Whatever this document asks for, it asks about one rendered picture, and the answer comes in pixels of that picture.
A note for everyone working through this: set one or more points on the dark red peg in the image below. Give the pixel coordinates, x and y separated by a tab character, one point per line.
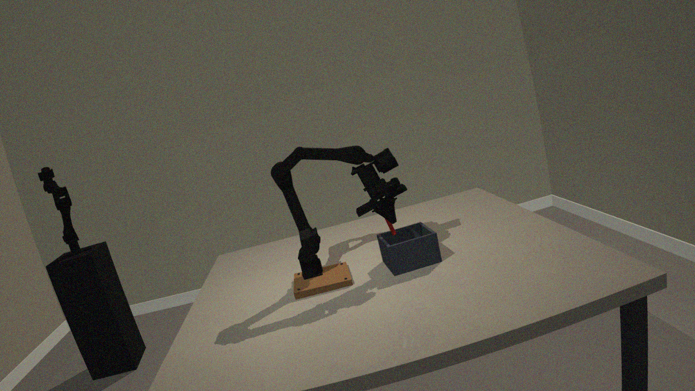
391	227

